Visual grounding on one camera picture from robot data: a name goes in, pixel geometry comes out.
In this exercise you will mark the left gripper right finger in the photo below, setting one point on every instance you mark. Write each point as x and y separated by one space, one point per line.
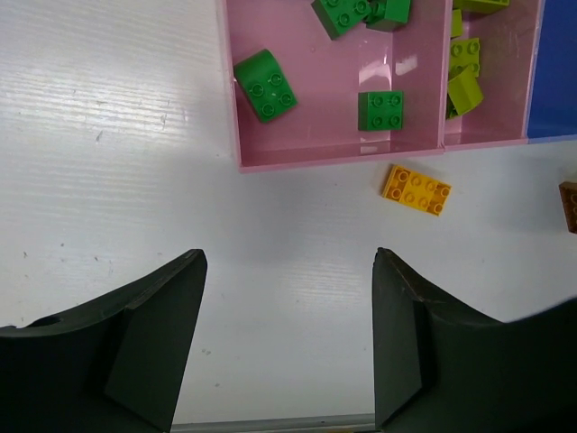
442 366

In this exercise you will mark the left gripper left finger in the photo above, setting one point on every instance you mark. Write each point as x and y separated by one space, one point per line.
113 364

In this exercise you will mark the yellow lego brick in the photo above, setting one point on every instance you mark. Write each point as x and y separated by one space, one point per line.
416 190

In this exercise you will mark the small dark green lego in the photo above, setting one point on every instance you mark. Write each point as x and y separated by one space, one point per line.
380 111

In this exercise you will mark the lime lego pair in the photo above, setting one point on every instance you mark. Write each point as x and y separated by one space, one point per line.
463 53

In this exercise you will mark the dark green curved lego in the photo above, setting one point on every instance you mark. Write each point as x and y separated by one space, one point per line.
265 86

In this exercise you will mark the dark green lego stack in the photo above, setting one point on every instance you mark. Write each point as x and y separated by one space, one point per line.
388 15

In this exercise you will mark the large lime lego brick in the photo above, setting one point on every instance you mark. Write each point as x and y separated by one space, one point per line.
480 6

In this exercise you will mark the lime sloped lego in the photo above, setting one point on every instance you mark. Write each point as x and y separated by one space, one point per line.
463 93

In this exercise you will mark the dark blue bin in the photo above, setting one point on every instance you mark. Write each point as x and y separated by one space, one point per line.
552 115

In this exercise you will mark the large pink bin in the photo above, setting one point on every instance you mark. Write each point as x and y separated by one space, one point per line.
327 76

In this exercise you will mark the small pink bin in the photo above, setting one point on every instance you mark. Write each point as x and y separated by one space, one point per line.
509 40

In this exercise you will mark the aluminium rail front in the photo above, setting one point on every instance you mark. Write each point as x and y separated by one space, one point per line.
341 423

